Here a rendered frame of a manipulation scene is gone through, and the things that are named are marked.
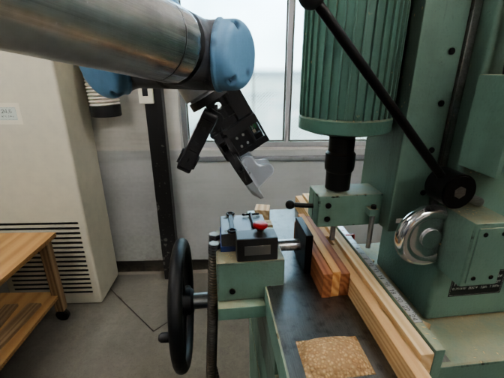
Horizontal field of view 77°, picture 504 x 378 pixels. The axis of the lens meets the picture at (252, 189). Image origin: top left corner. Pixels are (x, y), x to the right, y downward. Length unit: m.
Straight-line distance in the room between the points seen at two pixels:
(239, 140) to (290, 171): 1.45
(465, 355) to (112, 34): 0.76
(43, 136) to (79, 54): 1.60
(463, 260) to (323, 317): 0.25
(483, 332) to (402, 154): 0.42
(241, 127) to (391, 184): 0.32
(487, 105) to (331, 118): 0.24
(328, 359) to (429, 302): 0.34
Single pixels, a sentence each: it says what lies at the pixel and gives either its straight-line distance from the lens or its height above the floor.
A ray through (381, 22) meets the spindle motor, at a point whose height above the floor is 1.38.
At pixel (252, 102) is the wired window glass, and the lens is 1.94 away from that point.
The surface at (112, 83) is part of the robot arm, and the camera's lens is 0.44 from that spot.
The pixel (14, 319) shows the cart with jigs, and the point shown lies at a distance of 1.97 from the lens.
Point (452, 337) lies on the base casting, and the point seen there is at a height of 0.80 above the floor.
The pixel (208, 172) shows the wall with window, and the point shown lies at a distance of 1.96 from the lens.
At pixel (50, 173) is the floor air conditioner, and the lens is 1.90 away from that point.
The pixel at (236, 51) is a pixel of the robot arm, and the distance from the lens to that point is 0.36.
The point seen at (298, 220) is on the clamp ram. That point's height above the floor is 1.00.
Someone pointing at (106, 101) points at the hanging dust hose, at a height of 1.16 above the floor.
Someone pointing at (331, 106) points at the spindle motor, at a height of 1.25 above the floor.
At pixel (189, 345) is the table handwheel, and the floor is 0.69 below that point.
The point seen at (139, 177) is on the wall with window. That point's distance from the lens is 2.06.
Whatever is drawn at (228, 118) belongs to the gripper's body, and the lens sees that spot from 0.55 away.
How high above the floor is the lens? 1.31
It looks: 21 degrees down
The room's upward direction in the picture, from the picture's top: straight up
